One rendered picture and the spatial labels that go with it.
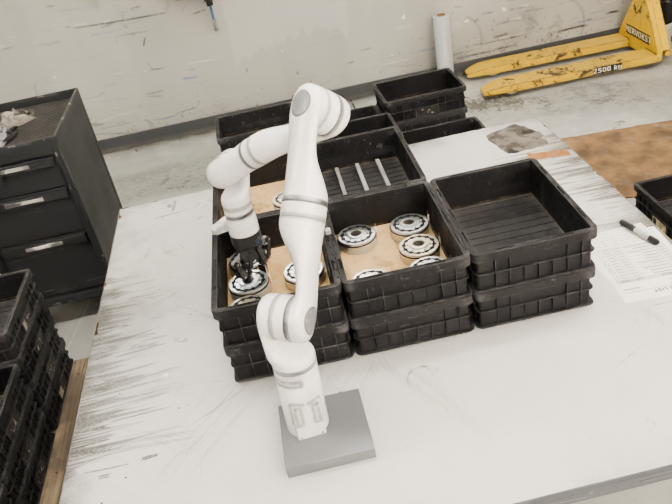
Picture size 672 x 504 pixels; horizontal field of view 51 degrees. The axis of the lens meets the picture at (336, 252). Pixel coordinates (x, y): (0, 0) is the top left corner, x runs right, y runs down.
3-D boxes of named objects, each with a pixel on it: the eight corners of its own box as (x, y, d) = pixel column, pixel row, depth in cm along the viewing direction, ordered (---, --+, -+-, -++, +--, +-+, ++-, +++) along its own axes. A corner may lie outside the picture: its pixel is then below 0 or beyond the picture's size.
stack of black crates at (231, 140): (309, 179, 380) (293, 100, 355) (317, 205, 355) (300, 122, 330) (236, 195, 378) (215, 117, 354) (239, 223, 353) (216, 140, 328)
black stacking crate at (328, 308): (349, 326, 166) (341, 287, 159) (224, 353, 165) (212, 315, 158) (327, 239, 199) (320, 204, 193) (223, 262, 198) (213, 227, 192)
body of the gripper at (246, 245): (244, 240, 168) (252, 272, 174) (266, 222, 174) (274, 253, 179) (221, 234, 173) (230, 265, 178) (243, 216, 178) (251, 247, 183)
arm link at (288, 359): (246, 310, 135) (264, 378, 144) (291, 315, 131) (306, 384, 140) (267, 282, 142) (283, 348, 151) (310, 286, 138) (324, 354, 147)
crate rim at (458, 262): (472, 265, 161) (471, 256, 160) (343, 293, 160) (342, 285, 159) (428, 187, 195) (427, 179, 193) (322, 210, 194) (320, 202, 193)
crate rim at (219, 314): (343, 293, 160) (341, 285, 159) (213, 322, 159) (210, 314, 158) (321, 210, 194) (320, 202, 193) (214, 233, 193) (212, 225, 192)
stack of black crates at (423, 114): (454, 147, 383) (448, 67, 359) (472, 170, 358) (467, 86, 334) (383, 163, 381) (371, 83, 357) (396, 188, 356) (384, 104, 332)
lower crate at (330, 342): (356, 361, 171) (349, 323, 165) (235, 388, 170) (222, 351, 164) (334, 271, 205) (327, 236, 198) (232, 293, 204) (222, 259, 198)
